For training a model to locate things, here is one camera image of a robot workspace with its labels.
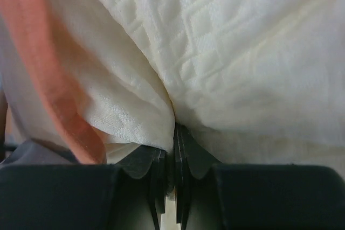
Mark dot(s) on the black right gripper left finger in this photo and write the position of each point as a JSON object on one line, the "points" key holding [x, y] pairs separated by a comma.
{"points": [[140, 200]]}

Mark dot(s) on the cream quilted pillow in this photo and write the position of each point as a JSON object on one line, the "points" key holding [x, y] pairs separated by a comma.
{"points": [[255, 81]]}

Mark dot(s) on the checkered pastel pillowcase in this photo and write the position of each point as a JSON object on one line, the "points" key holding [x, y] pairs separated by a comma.
{"points": [[29, 25]]}

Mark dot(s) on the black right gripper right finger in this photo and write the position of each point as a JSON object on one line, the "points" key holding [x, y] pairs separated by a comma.
{"points": [[192, 162]]}

